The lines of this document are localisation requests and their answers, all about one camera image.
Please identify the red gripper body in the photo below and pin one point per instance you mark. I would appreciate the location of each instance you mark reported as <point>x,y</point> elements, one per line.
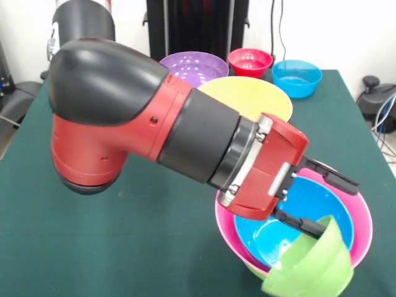
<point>272,173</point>

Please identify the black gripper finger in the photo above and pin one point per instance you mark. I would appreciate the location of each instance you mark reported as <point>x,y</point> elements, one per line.
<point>301,226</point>
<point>334,176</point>

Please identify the large blue bowl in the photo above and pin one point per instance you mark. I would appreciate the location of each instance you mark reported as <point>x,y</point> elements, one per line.
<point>315,201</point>

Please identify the small green bowl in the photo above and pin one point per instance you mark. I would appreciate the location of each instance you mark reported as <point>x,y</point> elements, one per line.
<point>315,266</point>

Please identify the large pink bowl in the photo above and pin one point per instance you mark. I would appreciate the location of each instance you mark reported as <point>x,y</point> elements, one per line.
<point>359,216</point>

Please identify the medium green bowl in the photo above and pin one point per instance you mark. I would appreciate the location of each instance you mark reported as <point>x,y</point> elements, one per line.
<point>255,269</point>

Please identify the large orange bowl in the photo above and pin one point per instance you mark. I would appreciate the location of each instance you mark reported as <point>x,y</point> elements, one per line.
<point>256,96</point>

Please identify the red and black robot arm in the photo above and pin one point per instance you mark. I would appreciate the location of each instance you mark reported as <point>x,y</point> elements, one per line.
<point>123,108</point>

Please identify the small blue bowl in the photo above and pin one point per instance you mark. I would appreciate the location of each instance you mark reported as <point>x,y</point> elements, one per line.
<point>295,80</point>

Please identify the small crimson bowl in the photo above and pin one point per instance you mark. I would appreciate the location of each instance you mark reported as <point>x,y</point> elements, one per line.
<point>249,63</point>

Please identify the purple bowl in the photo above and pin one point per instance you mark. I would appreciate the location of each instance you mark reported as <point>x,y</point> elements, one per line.
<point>191,66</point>

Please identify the dark green tablecloth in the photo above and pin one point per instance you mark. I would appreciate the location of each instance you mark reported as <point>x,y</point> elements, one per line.
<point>92,232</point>

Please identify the black electronics box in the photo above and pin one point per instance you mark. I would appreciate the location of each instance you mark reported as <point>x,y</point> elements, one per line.
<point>6,71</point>

